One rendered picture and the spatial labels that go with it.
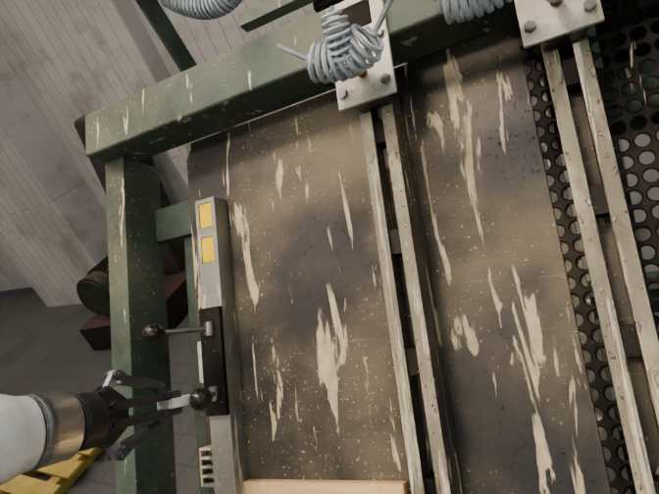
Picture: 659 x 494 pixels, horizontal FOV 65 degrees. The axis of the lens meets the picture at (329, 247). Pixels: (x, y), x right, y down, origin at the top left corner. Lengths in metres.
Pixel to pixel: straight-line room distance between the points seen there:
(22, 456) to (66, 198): 5.33
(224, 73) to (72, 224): 5.00
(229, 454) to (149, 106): 0.70
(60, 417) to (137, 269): 0.53
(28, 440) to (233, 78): 0.67
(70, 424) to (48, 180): 5.25
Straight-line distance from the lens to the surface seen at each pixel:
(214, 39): 4.27
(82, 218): 6.02
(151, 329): 0.97
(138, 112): 1.17
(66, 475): 3.71
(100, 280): 4.74
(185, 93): 1.09
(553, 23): 0.81
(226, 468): 1.03
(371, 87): 0.85
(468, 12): 0.74
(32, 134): 5.98
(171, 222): 1.23
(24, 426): 0.70
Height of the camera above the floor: 1.88
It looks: 24 degrees down
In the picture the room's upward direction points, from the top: 25 degrees counter-clockwise
